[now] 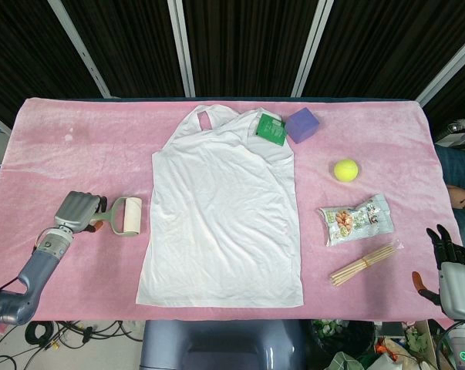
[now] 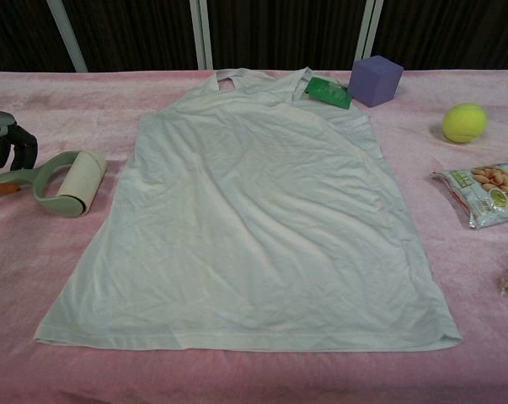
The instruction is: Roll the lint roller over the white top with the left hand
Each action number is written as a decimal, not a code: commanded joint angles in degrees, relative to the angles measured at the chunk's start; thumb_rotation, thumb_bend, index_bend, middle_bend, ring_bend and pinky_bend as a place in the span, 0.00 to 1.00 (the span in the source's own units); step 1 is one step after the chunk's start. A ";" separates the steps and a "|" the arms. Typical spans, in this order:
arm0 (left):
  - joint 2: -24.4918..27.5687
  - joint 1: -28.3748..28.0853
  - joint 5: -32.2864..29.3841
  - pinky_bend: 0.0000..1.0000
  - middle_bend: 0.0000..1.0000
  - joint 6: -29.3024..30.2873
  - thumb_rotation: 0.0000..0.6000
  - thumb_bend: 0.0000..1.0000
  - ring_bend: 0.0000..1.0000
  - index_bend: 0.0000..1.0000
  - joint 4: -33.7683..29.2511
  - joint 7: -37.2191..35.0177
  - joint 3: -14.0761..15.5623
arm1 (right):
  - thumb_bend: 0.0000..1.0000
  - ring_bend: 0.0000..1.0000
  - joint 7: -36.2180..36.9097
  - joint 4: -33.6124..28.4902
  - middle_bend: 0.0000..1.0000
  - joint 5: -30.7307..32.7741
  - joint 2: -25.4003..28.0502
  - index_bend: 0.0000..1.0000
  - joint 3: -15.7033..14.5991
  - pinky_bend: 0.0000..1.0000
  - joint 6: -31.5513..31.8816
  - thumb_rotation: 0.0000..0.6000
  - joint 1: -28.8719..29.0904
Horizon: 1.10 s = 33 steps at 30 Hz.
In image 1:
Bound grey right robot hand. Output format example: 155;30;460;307
411;224;465;321

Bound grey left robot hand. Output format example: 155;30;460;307
53;190;109;235

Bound green lint roller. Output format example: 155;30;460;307
89;196;143;238

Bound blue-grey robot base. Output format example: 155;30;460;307
140;318;308;370

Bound person's forearm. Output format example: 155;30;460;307
446;183;465;213

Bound white tank top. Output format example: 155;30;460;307
134;103;305;308

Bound pink plush tablecloth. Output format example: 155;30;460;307
0;96;465;323

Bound bundle of wooden sticks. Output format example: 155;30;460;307
329;239;405;288

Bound person's blue jeans leg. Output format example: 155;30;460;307
434;142;465;247

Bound peanut snack bag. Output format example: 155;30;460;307
318;193;394;247

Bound dark bin with plants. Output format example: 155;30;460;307
308;318;376;362

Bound grey round device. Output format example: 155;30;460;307
435;118;465;146

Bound yellow tennis ball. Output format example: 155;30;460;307
333;158;360;183

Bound green foil packet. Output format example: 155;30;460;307
254;113;287;146

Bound purple foam cube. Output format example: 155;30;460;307
284;107;321;145

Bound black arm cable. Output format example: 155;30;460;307
0;275;25;294

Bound black floor cables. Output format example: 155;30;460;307
0;319;144;370

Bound white metal frame post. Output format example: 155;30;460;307
416;37;465;107
167;0;197;98
292;0;335;98
49;0;112;98

